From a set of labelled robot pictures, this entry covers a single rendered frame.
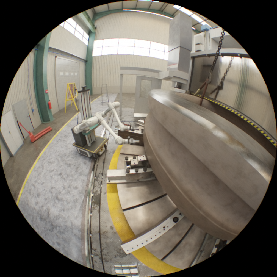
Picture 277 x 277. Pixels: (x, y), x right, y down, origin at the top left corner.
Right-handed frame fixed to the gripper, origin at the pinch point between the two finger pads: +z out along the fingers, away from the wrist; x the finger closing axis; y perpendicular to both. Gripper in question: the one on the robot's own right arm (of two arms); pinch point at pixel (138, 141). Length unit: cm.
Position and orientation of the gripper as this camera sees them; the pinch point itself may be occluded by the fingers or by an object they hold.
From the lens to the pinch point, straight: 157.3
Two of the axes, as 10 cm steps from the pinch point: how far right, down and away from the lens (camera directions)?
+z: 9.9, 0.1, 1.3
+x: 1.0, 5.7, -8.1
